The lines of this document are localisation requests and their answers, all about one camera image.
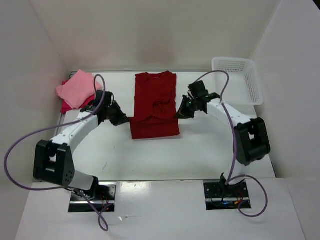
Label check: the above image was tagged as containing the dark red t shirt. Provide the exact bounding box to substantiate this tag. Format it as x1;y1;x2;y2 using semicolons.
130;71;180;140

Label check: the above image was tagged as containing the light pink t shirt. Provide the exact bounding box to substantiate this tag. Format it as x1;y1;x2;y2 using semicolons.
55;70;103;113

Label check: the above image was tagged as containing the magenta t shirt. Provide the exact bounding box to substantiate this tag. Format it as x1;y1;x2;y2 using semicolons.
60;79;95;114

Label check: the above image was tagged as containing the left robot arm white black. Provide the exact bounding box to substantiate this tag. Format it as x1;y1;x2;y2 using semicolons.
33;90;129;200

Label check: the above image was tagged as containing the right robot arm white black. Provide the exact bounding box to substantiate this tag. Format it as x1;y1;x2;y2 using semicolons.
175;80;271;197

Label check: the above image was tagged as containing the white plastic laundry basket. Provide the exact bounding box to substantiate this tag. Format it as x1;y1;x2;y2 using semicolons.
211;57;264;106

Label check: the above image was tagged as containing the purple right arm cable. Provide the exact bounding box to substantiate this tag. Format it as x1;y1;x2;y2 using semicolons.
193;70;270;218

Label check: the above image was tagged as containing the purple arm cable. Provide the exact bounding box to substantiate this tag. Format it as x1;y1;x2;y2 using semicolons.
193;70;270;218
4;74;110;232

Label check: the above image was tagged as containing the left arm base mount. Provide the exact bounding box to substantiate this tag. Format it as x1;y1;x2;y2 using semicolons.
68;182;117;213

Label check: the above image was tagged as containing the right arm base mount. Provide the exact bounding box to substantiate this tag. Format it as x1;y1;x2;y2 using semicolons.
203;180;252;211

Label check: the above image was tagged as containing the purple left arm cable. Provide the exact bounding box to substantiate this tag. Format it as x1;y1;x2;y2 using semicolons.
4;74;110;232

